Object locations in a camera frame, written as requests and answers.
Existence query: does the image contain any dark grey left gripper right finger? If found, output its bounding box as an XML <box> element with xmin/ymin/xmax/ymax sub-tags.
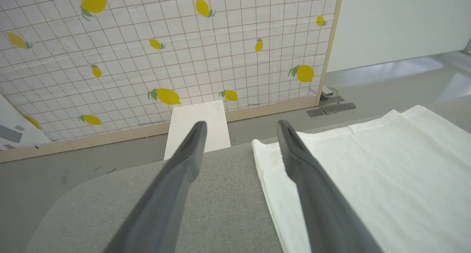
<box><xmin>276</xmin><ymin>120</ymin><xmax>384</xmax><ymax>253</ymax></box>

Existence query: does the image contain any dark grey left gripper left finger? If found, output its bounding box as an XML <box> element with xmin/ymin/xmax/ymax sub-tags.
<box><xmin>103</xmin><ymin>121</ymin><xmax>208</xmax><ymax>253</ymax></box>

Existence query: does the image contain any white garment with grey stitching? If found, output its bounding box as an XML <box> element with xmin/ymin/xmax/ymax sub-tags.
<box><xmin>251</xmin><ymin>105</ymin><xmax>471</xmax><ymax>253</ymax></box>

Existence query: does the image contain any white rectangular box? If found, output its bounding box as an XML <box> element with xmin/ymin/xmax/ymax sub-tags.
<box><xmin>163</xmin><ymin>100</ymin><xmax>232</xmax><ymax>161</ymax></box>

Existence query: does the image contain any white panel with grey shapes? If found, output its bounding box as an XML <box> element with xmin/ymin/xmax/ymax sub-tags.
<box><xmin>0</xmin><ymin>94</ymin><xmax>53</xmax><ymax>151</ymax></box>

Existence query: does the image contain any dark base plate under post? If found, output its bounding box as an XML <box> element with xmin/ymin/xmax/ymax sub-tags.
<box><xmin>319</xmin><ymin>96</ymin><xmax>346</xmax><ymax>106</ymax></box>

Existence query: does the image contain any lemon-patterned grid wall panel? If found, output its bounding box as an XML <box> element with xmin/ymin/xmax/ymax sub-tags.
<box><xmin>0</xmin><ymin>0</ymin><xmax>345</xmax><ymax>164</ymax></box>

